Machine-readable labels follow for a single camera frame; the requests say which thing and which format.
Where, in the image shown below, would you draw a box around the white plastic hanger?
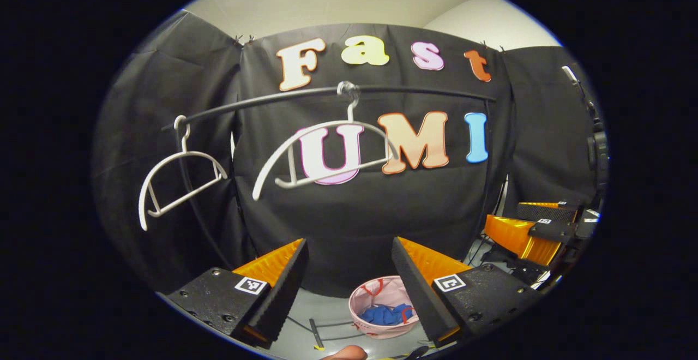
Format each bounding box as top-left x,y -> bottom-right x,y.
138,115 -> 228,232
252,82 -> 401,201

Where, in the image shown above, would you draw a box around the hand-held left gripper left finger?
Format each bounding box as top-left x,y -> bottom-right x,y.
166,238 -> 310,350

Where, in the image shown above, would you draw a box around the black clothes rack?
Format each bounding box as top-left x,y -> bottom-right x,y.
161,83 -> 498,351

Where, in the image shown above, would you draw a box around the pink laundry hamper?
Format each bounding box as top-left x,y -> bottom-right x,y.
348,275 -> 420,340

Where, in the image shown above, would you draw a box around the black floor cables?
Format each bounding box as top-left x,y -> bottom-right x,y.
464,175 -> 510,265

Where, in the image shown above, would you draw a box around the black backdrop cloth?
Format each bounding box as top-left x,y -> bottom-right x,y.
92,10 -> 606,298

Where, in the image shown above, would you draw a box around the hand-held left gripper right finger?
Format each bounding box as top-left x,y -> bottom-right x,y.
392,236 -> 543,349

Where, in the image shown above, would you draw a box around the blue corduroy shirt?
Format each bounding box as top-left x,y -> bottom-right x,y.
360,304 -> 415,326

